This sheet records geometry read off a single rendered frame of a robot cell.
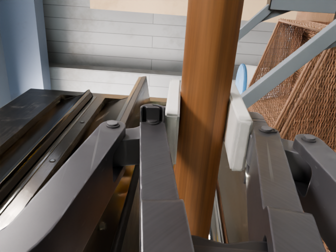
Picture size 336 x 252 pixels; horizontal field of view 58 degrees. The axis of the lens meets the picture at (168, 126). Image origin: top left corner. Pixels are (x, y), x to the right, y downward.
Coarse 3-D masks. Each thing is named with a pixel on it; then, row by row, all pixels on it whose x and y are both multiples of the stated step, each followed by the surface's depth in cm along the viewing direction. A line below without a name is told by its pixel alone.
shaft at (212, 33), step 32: (192, 0) 16; (224, 0) 15; (192, 32) 16; (224, 32) 16; (192, 64) 17; (224, 64) 17; (192, 96) 17; (224, 96) 17; (192, 128) 18; (224, 128) 19; (192, 160) 19; (192, 192) 20; (192, 224) 21
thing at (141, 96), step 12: (144, 84) 160; (132, 96) 137; (144, 96) 157; (132, 108) 125; (120, 120) 112; (132, 120) 123; (132, 168) 115; (120, 180) 97; (120, 192) 96; (108, 204) 83; (120, 204) 95; (108, 216) 82; (96, 228) 72; (108, 228) 81; (96, 240) 71; (108, 240) 80
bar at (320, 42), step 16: (272, 0) 92; (288, 0) 91; (304, 0) 91; (320, 0) 91; (256, 16) 95; (272, 16) 95; (240, 32) 97; (320, 32) 51; (304, 48) 52; (320, 48) 52; (288, 64) 53; (272, 80) 54; (256, 96) 56; (224, 224) 34; (224, 240) 31
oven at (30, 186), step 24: (72, 96) 177; (96, 96) 177; (120, 96) 179; (72, 120) 143; (72, 144) 126; (48, 168) 107; (24, 192) 94; (0, 216) 84; (120, 216) 100; (120, 240) 90
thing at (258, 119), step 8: (248, 112) 18; (256, 112) 18; (256, 120) 17; (264, 120) 17; (248, 144) 15; (288, 144) 14; (248, 152) 15; (288, 152) 14; (296, 152) 14; (248, 160) 15; (288, 160) 14; (296, 160) 14; (304, 160) 14; (296, 168) 14; (304, 168) 14; (296, 176) 14; (304, 176) 14
